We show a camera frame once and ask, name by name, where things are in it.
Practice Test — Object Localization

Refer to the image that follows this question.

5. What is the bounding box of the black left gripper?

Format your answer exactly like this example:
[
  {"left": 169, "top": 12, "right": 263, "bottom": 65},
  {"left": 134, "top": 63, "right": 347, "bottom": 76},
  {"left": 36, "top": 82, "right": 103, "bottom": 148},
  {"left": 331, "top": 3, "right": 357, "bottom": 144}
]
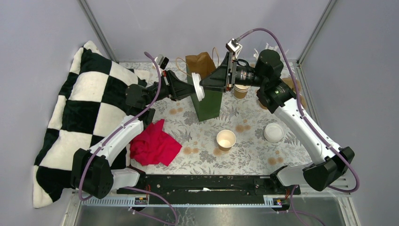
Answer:
[{"left": 144, "top": 70, "right": 200, "bottom": 106}]

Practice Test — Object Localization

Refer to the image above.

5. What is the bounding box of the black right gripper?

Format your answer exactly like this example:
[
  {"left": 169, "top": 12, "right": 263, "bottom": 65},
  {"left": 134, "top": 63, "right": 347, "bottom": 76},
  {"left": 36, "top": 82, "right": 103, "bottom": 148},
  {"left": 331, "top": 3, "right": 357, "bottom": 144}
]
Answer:
[{"left": 199, "top": 52, "right": 266, "bottom": 93}]

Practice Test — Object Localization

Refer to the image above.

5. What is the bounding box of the brown paper cup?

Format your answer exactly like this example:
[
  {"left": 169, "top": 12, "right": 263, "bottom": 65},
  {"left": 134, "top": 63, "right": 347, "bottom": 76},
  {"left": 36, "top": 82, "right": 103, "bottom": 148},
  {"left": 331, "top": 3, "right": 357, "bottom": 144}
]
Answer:
[
  {"left": 216, "top": 129, "right": 236, "bottom": 151},
  {"left": 258, "top": 102, "right": 268, "bottom": 110}
]

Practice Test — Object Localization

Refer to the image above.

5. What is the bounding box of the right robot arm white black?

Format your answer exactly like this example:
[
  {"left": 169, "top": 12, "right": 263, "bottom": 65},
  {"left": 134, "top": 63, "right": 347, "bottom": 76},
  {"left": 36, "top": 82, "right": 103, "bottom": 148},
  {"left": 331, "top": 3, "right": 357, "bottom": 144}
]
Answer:
[{"left": 192, "top": 49, "right": 355, "bottom": 194}]

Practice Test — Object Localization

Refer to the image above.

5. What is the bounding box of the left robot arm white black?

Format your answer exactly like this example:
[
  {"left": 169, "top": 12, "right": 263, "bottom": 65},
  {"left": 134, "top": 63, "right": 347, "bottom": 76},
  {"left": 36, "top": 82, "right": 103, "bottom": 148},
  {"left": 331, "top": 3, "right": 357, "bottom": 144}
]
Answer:
[{"left": 71, "top": 71, "right": 205, "bottom": 199}]

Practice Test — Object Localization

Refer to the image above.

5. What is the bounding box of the stack of paper cups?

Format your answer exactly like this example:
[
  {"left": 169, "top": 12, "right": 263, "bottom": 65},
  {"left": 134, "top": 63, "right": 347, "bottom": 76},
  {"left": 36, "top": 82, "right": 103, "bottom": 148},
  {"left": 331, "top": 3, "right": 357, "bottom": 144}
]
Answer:
[{"left": 234, "top": 84, "right": 251, "bottom": 99}]

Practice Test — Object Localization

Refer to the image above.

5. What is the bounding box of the green paper bag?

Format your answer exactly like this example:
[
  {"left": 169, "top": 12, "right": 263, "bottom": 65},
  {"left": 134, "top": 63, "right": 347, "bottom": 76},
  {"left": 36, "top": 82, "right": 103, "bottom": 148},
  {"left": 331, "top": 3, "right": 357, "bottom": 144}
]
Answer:
[{"left": 184, "top": 52, "right": 222, "bottom": 121}]

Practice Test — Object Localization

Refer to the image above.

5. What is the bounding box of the white wrapped straws bundle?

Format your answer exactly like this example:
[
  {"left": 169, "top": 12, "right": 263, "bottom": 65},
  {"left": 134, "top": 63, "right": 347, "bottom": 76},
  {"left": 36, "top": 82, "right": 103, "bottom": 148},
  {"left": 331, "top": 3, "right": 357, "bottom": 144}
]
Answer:
[{"left": 253, "top": 43, "right": 289, "bottom": 59}]

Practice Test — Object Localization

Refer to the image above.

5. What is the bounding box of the red cloth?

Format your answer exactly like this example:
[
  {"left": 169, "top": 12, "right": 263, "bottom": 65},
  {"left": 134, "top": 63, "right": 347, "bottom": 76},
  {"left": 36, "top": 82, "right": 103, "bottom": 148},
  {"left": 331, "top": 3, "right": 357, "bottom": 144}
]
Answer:
[{"left": 130, "top": 119, "right": 182, "bottom": 166}]

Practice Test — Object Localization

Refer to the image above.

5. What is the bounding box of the floral table mat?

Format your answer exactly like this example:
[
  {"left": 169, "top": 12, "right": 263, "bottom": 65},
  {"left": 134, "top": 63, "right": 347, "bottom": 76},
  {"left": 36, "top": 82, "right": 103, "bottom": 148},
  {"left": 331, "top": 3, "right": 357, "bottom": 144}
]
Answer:
[{"left": 120, "top": 61, "right": 325, "bottom": 177}]

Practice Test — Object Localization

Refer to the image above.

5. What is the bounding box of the brown cardboard cup carrier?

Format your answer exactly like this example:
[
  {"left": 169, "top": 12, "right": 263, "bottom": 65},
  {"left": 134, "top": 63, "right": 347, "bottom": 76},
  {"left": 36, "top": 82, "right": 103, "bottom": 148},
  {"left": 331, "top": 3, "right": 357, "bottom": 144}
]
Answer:
[{"left": 282, "top": 77, "right": 308, "bottom": 110}]

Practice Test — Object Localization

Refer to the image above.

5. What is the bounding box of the stack of white lids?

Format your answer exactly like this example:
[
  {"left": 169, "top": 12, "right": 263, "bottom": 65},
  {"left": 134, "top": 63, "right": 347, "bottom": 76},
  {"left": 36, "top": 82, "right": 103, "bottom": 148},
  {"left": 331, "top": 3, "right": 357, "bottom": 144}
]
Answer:
[{"left": 263, "top": 123, "right": 284, "bottom": 143}]

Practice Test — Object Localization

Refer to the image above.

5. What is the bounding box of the black white checkered pillow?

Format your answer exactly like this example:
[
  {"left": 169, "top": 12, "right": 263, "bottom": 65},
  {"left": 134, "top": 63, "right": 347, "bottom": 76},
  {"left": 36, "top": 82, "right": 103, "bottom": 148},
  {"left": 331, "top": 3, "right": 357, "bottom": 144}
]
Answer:
[{"left": 32, "top": 40, "right": 151, "bottom": 209}]

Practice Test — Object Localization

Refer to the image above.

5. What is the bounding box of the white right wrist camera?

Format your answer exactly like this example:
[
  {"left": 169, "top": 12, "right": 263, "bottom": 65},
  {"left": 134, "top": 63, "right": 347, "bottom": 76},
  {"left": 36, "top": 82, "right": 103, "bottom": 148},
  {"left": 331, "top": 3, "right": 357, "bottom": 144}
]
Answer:
[{"left": 226, "top": 39, "right": 243, "bottom": 59}]

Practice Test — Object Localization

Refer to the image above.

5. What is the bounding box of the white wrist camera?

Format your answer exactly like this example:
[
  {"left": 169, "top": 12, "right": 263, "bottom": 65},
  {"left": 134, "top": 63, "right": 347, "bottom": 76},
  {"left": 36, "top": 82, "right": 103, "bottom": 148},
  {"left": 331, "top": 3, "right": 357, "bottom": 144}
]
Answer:
[
  {"left": 226, "top": 39, "right": 243, "bottom": 59},
  {"left": 154, "top": 54, "right": 169, "bottom": 70}
]

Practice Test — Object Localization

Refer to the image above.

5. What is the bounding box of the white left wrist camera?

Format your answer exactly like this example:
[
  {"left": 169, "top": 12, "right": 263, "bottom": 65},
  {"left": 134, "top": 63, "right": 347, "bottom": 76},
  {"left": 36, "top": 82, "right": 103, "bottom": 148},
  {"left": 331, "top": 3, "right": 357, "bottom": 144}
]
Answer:
[{"left": 154, "top": 54, "right": 169, "bottom": 70}]

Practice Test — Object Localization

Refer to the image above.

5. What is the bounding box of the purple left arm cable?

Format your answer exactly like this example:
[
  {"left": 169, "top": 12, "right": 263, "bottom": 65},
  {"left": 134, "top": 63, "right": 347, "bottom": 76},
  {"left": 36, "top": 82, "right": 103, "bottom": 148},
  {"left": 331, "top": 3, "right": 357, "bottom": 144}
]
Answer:
[{"left": 78, "top": 51, "right": 178, "bottom": 226}]

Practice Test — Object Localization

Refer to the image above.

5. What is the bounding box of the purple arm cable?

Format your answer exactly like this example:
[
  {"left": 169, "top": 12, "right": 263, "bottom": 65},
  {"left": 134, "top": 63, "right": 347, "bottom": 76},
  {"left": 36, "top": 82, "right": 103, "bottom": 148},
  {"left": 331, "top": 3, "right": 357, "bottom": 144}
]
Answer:
[
  {"left": 78, "top": 51, "right": 178, "bottom": 226},
  {"left": 238, "top": 28, "right": 360, "bottom": 226}
]

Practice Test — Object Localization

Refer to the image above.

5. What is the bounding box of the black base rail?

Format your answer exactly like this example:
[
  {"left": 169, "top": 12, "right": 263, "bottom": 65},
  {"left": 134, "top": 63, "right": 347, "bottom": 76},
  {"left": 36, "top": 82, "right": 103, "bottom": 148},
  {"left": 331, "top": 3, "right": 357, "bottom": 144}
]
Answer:
[{"left": 136, "top": 171, "right": 301, "bottom": 206}]

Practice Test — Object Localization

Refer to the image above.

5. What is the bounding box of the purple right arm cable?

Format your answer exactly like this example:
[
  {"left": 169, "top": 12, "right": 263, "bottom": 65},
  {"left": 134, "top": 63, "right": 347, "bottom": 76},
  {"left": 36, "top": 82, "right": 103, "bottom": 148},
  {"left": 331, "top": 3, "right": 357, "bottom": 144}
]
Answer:
[{"left": 238, "top": 28, "right": 360, "bottom": 226}]

